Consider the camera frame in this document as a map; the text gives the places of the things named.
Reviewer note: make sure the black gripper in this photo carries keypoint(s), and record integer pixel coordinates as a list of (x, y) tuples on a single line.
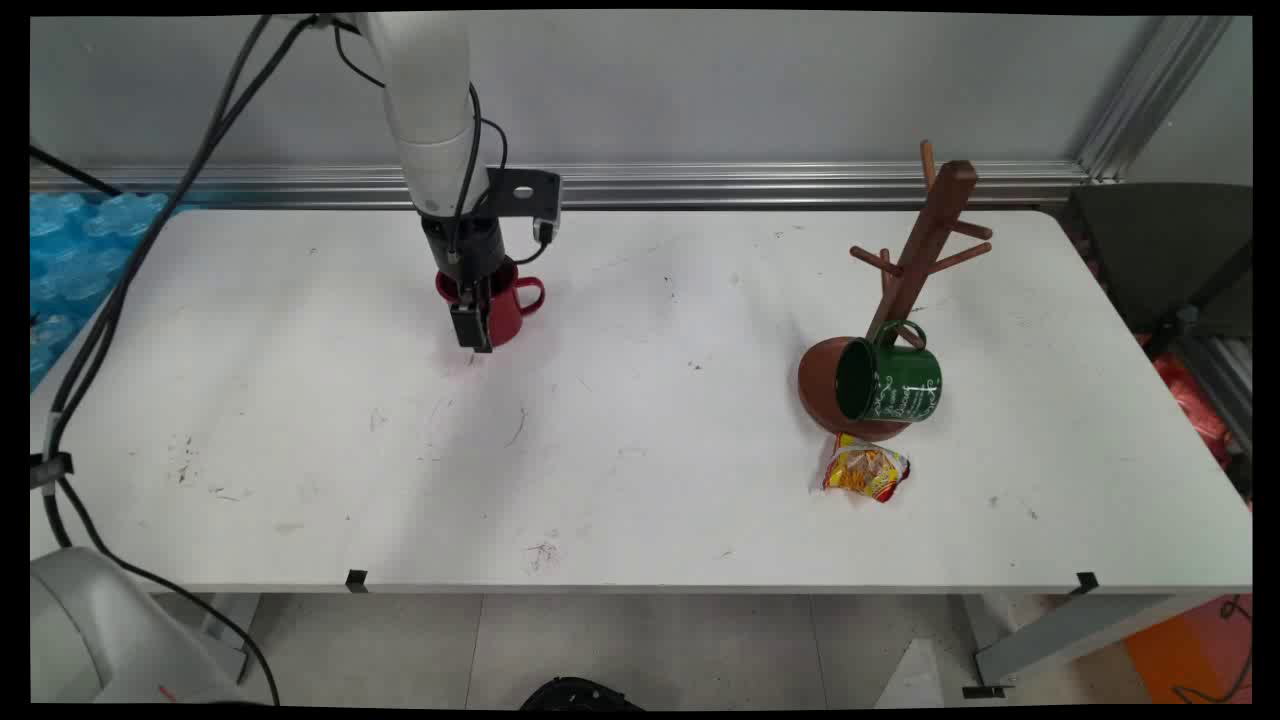
[(468, 245)]

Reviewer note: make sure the red enamel mug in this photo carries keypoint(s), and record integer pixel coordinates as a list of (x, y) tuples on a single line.
[(508, 312)]

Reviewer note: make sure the green enamel mug white print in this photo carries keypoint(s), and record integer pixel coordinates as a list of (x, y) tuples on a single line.
[(900, 385)]

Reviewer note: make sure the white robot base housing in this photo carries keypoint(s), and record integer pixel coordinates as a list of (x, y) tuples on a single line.
[(90, 630)]

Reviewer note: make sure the small black table clip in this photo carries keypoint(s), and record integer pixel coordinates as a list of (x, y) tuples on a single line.
[(1087, 583), (356, 580)]

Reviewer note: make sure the black round floor object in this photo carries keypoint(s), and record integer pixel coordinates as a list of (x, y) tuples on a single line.
[(580, 695)]

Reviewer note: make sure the blue bubble wrap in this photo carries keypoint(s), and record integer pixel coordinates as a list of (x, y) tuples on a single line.
[(70, 260)]

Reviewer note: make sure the yellow red snack packet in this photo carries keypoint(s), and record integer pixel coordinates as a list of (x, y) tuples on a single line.
[(866, 470)]

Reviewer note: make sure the brown wooden mug tree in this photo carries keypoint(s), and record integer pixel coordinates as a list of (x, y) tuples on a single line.
[(925, 240)]

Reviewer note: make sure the grey metal table leg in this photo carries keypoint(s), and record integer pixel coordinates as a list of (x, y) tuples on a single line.
[(1050, 630)]

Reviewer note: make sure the red plastic bag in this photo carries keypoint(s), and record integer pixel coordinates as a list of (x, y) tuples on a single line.
[(1190, 400)]

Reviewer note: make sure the orange floor mat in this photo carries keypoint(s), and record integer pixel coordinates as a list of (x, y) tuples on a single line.
[(1170, 650)]

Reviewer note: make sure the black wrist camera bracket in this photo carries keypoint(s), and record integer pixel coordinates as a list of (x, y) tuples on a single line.
[(525, 190)]

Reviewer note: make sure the horizontal aluminium frame rail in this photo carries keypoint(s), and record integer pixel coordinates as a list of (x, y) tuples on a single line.
[(700, 185)]

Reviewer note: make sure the slanted aluminium frame post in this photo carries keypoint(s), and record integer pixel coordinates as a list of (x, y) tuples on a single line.
[(1150, 100)]

